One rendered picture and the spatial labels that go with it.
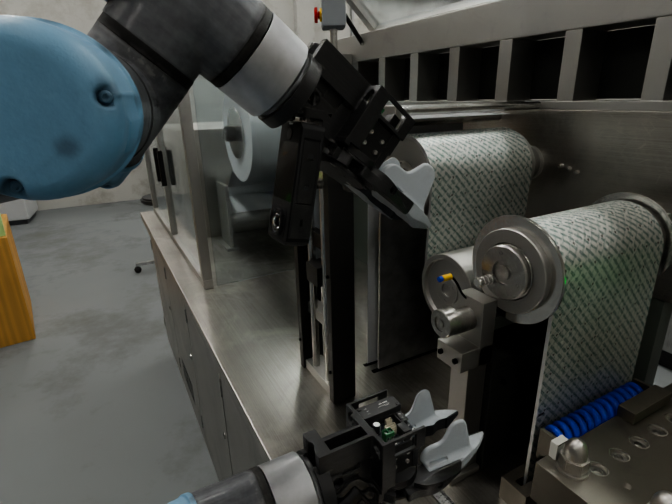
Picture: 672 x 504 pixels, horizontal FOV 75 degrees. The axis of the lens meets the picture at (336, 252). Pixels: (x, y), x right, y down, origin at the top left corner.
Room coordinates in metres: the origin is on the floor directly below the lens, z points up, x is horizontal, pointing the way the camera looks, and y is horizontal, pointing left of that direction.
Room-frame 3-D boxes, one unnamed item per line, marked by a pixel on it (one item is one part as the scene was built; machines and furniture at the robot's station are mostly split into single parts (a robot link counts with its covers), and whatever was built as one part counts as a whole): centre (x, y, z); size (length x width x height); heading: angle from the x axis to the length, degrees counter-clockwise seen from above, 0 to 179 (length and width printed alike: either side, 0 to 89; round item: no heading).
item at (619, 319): (0.55, -0.37, 1.11); 0.23 x 0.01 x 0.18; 118
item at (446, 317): (0.54, -0.15, 1.18); 0.04 x 0.02 x 0.04; 28
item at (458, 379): (0.55, -0.18, 1.05); 0.06 x 0.05 x 0.31; 118
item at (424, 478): (0.36, -0.09, 1.09); 0.09 x 0.05 x 0.02; 109
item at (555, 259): (0.54, -0.24, 1.25); 0.15 x 0.01 x 0.15; 28
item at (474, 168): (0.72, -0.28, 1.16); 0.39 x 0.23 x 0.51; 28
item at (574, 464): (0.42, -0.29, 1.05); 0.04 x 0.04 x 0.04
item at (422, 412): (0.43, -0.10, 1.11); 0.09 x 0.03 x 0.06; 127
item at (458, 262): (0.71, -0.29, 1.18); 0.26 x 0.12 x 0.12; 118
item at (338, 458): (0.36, -0.02, 1.12); 0.12 x 0.08 x 0.09; 118
